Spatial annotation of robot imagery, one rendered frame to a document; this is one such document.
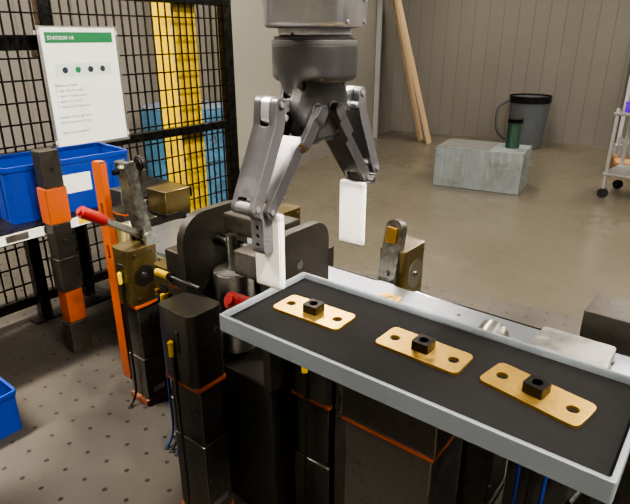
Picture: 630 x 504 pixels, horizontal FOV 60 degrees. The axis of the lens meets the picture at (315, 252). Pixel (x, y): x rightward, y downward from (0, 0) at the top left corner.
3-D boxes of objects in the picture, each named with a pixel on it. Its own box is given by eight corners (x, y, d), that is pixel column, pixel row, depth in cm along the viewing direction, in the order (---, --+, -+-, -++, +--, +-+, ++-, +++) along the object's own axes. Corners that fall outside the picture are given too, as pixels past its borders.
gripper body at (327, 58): (321, 32, 42) (321, 152, 45) (377, 32, 48) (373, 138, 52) (248, 32, 46) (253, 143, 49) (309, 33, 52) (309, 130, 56)
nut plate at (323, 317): (357, 317, 56) (357, 307, 56) (336, 332, 53) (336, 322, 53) (293, 296, 61) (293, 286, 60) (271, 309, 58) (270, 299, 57)
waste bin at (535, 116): (547, 144, 770) (554, 94, 745) (542, 151, 724) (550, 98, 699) (507, 141, 793) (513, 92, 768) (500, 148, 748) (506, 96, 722)
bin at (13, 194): (135, 198, 144) (129, 149, 139) (13, 225, 123) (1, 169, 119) (104, 187, 155) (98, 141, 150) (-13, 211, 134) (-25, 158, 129)
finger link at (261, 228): (272, 195, 46) (247, 204, 44) (273, 251, 48) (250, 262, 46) (258, 193, 47) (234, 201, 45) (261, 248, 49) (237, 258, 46)
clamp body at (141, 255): (175, 393, 120) (159, 242, 107) (137, 416, 113) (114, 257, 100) (157, 382, 124) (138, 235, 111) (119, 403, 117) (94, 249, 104)
